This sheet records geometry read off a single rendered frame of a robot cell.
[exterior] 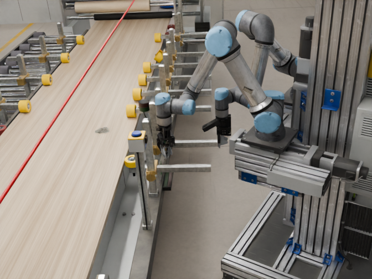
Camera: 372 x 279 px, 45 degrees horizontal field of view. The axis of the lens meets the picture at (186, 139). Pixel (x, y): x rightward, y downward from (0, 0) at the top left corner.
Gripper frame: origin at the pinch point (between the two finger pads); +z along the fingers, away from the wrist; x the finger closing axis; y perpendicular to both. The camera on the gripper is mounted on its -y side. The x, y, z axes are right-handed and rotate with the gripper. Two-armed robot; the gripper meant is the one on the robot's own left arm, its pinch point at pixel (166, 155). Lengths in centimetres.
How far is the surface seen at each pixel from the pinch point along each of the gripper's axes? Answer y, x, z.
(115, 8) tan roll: -286, 19, -11
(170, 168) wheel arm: 2.2, 1.0, 7.0
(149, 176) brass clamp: 5.3, -10.8, 7.3
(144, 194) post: 27.6, -17.7, 1.2
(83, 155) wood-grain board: -20.1, -41.3, 2.4
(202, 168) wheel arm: 7.9, 16.9, 7.6
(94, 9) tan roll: -294, -2, -11
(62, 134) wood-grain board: -49, -51, 2
